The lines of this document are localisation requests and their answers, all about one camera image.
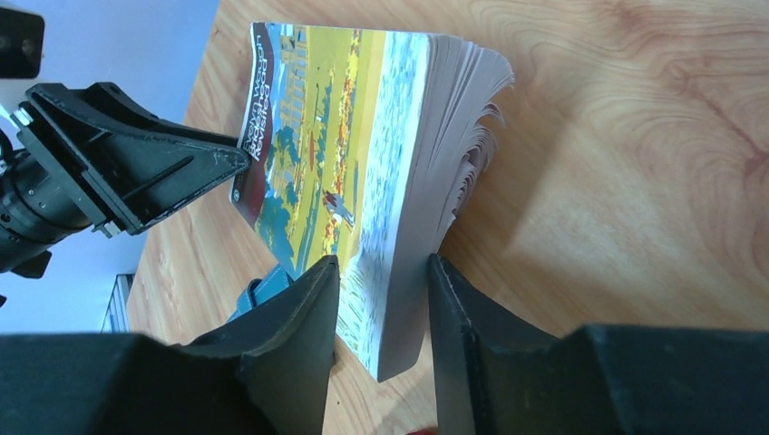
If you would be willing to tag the aluminium frame rail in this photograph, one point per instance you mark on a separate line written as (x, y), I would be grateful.
(116, 317)

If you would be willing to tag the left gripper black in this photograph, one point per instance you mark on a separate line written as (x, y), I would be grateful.
(96, 157)

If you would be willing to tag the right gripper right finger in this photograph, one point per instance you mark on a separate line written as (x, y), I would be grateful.
(495, 373)

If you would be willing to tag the small blue wallet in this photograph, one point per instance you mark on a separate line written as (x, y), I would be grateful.
(259, 290)

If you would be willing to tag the yellow teal cover book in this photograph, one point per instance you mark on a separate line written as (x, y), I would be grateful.
(366, 144)

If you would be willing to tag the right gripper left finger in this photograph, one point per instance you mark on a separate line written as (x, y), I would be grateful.
(265, 372)

